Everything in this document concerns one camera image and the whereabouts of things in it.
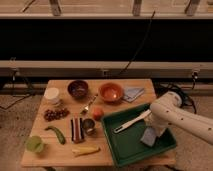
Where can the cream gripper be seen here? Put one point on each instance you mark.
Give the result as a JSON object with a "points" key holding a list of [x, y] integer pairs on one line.
{"points": [[158, 124]]}

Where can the grey blue sponge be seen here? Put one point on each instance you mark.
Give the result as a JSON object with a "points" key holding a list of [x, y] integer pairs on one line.
{"points": [[149, 137]]}

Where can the green plastic tray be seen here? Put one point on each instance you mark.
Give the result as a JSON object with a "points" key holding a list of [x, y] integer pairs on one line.
{"points": [[126, 147]]}

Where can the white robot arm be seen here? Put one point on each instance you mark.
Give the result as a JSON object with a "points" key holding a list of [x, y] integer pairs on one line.
{"points": [[166, 110]]}

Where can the blue folded cloth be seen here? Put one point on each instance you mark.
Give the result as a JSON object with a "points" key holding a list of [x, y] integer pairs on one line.
{"points": [[132, 93]]}

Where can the orange bowl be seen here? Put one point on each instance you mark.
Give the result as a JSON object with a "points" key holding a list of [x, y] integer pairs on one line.
{"points": [[110, 92]]}

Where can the orange peach fruit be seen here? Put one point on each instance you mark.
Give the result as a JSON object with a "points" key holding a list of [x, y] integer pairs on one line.
{"points": [[97, 113]]}

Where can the small metal cup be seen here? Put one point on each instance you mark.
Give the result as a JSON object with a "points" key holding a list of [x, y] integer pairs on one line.
{"points": [[88, 125]]}

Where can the metal spoon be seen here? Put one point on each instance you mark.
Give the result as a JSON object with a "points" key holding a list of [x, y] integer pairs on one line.
{"points": [[86, 108]]}

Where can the yellow banana toy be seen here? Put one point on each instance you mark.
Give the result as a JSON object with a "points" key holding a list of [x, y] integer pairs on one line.
{"points": [[85, 150]]}

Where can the dark purple bowl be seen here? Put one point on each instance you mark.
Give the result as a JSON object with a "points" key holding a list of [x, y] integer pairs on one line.
{"points": [[78, 89]]}

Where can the wooden table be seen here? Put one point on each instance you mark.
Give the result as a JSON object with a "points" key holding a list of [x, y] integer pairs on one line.
{"points": [[58, 155]]}

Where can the green chili pepper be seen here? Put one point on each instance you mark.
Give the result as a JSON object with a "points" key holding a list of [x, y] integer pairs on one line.
{"points": [[61, 138]]}

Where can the bunch of red grapes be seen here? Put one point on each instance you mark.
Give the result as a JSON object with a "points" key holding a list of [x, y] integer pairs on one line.
{"points": [[57, 114]]}

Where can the green cup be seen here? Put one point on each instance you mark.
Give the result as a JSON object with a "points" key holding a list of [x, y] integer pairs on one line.
{"points": [[34, 144]]}

